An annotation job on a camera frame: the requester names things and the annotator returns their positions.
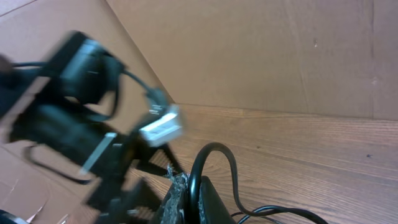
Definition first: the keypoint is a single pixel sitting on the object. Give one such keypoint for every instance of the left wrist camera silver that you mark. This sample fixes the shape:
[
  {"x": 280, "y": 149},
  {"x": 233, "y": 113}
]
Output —
[{"x": 168, "y": 127}]

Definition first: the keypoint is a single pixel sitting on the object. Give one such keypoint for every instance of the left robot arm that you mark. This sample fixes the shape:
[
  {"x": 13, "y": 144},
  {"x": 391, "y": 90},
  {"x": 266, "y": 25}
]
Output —
[{"x": 80, "y": 73}]

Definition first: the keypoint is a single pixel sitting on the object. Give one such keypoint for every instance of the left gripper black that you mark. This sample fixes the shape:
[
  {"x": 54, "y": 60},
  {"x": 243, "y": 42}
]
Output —
[{"x": 139, "y": 204}]

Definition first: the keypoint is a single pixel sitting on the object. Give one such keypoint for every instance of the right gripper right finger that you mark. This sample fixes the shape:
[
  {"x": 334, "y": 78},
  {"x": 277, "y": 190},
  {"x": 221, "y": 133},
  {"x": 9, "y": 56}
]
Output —
[{"x": 211, "y": 208}]

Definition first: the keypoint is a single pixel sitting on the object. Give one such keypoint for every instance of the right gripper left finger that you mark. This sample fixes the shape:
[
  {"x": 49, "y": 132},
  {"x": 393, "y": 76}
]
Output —
[{"x": 172, "y": 207}]

